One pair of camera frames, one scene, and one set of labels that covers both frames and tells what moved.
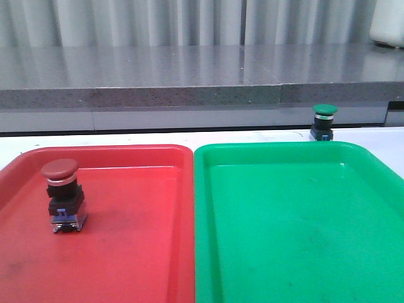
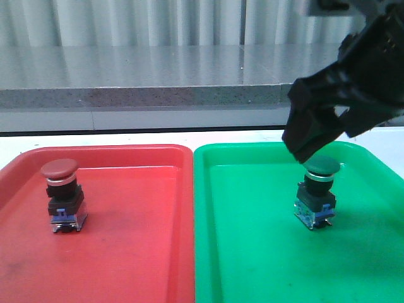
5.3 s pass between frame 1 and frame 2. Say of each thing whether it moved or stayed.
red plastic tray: stayed
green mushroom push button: moved
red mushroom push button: stayed
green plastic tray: stayed
